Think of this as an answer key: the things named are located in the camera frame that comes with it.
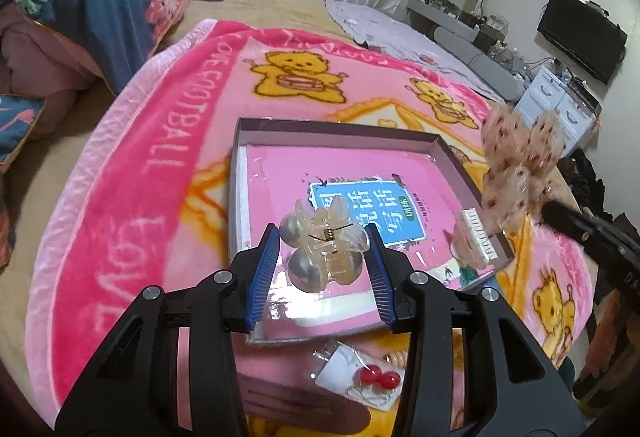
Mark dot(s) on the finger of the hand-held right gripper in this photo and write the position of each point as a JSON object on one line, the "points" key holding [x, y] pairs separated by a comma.
{"points": [[565, 217]]}

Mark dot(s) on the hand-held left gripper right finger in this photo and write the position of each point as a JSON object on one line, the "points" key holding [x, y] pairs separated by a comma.
{"points": [[382, 287]]}

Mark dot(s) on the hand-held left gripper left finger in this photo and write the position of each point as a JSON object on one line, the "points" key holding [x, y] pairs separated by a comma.
{"points": [[262, 277]]}

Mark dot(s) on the clear pearl hair claw clip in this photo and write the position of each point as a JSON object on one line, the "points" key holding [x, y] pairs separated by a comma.
{"points": [[320, 227]]}

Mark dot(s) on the floral beige scrunchie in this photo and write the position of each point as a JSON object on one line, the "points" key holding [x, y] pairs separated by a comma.
{"points": [[515, 157]]}

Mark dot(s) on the red cherry earrings packet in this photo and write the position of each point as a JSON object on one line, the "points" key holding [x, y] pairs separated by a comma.
{"points": [[375, 377]]}

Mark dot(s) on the white comb hair clip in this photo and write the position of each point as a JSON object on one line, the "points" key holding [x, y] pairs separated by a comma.
{"points": [[475, 232]]}

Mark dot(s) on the grey cardboard box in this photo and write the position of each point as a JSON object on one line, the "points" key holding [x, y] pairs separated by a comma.
{"points": [[325, 129]]}

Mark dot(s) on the dark clothes pile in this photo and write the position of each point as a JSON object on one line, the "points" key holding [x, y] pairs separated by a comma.
{"points": [[585, 177]]}

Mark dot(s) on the white drawer cabinet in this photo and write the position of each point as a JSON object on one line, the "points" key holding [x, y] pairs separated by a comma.
{"points": [[542, 92]]}

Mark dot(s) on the pink bear printed blanket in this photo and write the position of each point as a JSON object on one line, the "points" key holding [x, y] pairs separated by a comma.
{"points": [[150, 217]]}

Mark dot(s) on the black television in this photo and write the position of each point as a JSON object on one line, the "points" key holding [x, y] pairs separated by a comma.
{"points": [[580, 34]]}

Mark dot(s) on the grey desk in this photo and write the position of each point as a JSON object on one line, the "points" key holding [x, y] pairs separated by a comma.
{"points": [[465, 52]]}

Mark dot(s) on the lavender sheet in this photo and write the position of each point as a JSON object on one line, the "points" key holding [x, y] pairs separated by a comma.
{"points": [[380, 27]]}

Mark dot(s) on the blue floral quilt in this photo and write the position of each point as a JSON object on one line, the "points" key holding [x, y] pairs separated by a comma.
{"points": [[90, 7]]}

